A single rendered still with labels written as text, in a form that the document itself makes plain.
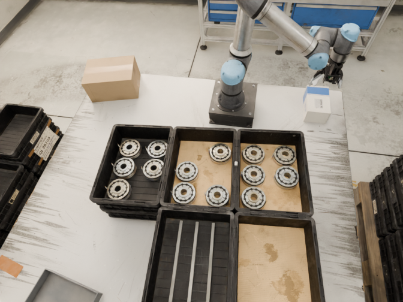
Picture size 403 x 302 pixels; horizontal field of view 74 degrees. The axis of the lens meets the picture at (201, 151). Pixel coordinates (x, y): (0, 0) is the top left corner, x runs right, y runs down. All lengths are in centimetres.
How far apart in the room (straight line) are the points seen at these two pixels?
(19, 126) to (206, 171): 152
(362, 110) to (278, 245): 192
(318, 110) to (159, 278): 114
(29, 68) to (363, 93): 353
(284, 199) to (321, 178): 31
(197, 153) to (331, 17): 210
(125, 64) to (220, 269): 128
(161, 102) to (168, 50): 161
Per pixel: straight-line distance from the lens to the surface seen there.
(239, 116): 148
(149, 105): 172
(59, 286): 142
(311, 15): 297
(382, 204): 204
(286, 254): 116
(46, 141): 224
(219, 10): 295
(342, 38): 135
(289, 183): 123
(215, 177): 123
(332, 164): 152
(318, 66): 124
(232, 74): 136
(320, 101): 164
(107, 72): 177
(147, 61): 316
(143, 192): 125
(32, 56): 387
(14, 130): 232
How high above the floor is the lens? 194
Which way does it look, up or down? 58 degrees down
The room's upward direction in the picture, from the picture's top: 7 degrees counter-clockwise
